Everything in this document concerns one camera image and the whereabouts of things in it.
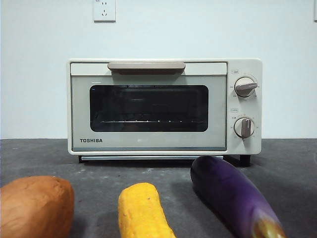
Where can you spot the purple eggplant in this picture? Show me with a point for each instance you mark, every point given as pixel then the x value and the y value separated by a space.
pixel 227 191

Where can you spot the cream Toshiba toaster oven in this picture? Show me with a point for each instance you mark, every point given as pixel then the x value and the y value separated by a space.
pixel 247 67

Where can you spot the silver crumb tray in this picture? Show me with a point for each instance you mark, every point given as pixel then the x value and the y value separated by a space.
pixel 148 158

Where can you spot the timer knob with vertical grip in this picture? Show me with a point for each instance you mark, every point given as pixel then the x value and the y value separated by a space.
pixel 245 127

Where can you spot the temperature knob with horizontal grip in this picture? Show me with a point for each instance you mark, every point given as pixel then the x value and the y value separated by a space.
pixel 245 86

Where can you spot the yellow corn cob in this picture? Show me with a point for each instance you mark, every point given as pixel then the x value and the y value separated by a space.
pixel 141 210

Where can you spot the brown sweet potato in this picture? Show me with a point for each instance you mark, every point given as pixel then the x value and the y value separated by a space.
pixel 34 208

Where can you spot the white wall power socket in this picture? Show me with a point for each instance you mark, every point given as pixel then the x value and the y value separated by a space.
pixel 104 11

